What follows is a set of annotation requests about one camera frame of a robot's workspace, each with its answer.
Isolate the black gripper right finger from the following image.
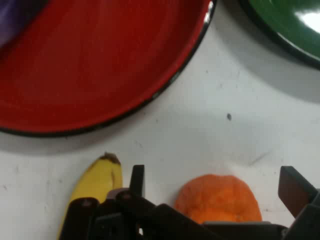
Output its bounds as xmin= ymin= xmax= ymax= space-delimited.
xmin=277 ymin=165 xmax=320 ymax=240

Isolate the green enamel plate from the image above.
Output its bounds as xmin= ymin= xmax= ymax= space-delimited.
xmin=239 ymin=0 xmax=320 ymax=70

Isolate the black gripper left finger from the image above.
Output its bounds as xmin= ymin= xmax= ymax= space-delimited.
xmin=58 ymin=164 xmax=221 ymax=240

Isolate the purple toy eggplant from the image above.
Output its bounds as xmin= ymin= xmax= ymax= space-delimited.
xmin=0 ymin=0 xmax=48 ymax=49

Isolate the yellow toy banana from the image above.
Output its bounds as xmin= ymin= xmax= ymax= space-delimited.
xmin=56 ymin=152 xmax=124 ymax=240

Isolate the red enamel plate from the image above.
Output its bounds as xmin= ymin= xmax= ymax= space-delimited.
xmin=0 ymin=0 xmax=218 ymax=138

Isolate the orange toy fruit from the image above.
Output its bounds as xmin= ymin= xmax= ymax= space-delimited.
xmin=173 ymin=174 xmax=263 ymax=225

